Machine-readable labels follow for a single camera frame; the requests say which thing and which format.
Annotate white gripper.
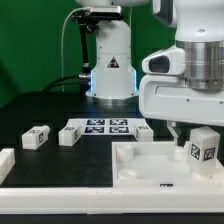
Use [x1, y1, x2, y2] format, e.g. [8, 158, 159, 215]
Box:
[139, 75, 224, 145]

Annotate white square tabletop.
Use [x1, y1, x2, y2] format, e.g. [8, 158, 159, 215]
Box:
[112, 142, 224, 188]

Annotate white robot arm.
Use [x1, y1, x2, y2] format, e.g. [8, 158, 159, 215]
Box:
[76, 0, 224, 140]

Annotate white U-shaped fence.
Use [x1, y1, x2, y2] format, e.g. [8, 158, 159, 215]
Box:
[0, 146, 224, 214]

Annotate white sheet with markers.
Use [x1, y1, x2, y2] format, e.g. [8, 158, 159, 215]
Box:
[67, 118, 146, 135]

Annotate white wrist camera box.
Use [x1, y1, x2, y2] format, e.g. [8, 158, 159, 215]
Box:
[142, 46, 185, 76]

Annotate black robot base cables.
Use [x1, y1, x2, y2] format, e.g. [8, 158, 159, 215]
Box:
[41, 73, 92, 93]

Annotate black camera on stand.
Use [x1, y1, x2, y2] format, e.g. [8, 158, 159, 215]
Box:
[71, 6, 123, 73]

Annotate white camera cable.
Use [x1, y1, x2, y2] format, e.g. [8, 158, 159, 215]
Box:
[60, 7, 91, 93]

